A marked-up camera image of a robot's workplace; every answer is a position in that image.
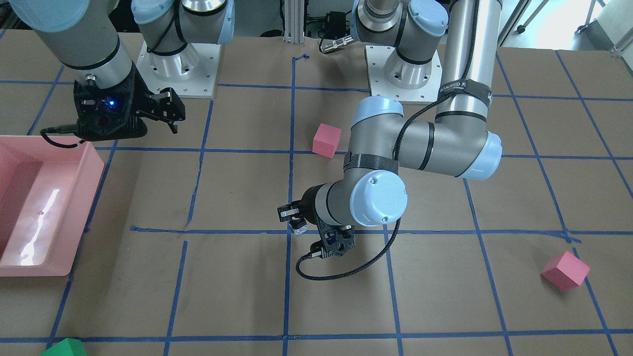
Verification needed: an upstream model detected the aluminium frame post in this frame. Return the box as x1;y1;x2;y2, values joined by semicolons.
280;0;307;46

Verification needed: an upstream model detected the pink plastic bin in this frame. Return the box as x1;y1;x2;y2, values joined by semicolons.
0;135;104;277

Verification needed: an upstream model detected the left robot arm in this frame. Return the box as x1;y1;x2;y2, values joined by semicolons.
277;0;502;227

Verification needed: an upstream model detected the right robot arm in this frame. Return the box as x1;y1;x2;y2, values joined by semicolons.
9;0;235;148

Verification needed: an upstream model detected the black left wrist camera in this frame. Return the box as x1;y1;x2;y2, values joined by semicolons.
308;221;356;259

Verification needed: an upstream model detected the pink cube near base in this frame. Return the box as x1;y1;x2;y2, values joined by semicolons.
312;123;342;158

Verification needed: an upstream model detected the pink cube far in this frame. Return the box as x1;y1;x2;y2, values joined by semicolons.
541;252;590;291

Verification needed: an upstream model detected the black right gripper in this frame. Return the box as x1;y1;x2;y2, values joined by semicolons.
73;64;186;140

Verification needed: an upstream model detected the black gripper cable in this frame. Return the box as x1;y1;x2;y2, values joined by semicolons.
296;220;401;281
40;126;87;148

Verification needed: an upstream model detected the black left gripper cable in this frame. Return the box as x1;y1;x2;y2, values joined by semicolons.
296;220;401;281

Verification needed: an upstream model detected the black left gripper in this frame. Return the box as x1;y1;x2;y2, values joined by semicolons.
276;187;320;225

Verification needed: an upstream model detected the green cube by bin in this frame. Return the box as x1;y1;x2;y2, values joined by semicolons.
41;338;88;356

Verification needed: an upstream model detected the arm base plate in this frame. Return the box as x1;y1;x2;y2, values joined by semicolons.
365;45;443;104
136;43;223;99

